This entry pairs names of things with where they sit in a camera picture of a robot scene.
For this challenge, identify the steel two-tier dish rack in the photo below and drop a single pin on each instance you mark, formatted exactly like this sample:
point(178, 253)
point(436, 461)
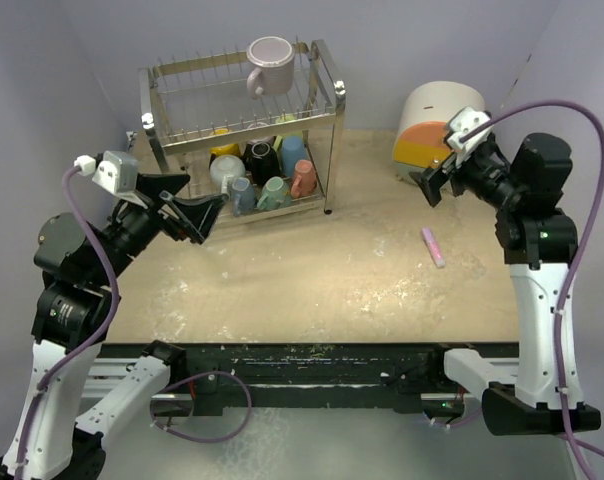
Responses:
point(182, 102)

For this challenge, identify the round cream drawer cabinet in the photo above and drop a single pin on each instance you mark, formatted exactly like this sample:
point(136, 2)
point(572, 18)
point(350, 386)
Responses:
point(420, 141)

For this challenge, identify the teal cup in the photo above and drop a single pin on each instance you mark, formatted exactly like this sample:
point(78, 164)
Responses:
point(275, 194)

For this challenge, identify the blue cup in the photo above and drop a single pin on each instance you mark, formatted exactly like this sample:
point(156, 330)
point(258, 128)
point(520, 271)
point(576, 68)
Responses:
point(292, 150)

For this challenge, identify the yellow mug black handle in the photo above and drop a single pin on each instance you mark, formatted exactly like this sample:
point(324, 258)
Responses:
point(224, 149)

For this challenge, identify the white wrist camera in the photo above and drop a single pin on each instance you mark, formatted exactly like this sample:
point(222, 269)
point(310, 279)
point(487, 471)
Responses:
point(465, 132)
point(116, 173)

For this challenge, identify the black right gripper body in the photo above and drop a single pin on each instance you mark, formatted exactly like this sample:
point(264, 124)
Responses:
point(483, 176)

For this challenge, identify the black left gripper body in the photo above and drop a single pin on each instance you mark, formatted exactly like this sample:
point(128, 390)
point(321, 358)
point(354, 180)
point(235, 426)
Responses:
point(133, 227)

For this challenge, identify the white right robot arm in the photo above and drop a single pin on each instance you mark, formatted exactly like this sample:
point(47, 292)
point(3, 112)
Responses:
point(540, 245)

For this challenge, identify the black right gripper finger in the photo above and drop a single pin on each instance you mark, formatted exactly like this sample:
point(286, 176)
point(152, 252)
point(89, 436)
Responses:
point(419, 177)
point(432, 182)

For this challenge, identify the terracotta mug white inside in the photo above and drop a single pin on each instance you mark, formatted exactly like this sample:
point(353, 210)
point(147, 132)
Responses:
point(304, 179)

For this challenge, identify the pink marker pen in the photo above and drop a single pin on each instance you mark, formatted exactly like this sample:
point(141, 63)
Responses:
point(433, 247)

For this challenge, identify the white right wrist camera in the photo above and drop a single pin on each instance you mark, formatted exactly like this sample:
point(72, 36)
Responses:
point(465, 132)

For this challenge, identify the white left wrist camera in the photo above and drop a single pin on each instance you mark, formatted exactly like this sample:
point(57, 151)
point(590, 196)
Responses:
point(116, 173)

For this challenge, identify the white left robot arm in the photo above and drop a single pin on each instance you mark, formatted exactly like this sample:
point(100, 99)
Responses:
point(80, 265)

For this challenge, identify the black mug cream inside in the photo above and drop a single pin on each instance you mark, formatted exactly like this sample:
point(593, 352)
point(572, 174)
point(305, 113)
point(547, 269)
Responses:
point(263, 163)

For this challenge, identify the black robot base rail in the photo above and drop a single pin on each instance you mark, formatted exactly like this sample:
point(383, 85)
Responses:
point(406, 378)

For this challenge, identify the aluminium frame rail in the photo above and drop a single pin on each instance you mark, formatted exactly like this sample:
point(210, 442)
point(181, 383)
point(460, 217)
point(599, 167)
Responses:
point(104, 375)

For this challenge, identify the lilac mug black handle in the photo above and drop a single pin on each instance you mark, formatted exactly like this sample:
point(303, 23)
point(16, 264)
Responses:
point(257, 124)

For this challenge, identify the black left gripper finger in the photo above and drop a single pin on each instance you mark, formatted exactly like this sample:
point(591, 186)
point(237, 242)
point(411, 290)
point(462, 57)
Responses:
point(150, 186)
point(191, 219)

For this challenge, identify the grey mug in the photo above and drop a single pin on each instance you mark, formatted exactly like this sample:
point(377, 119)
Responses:
point(243, 196)

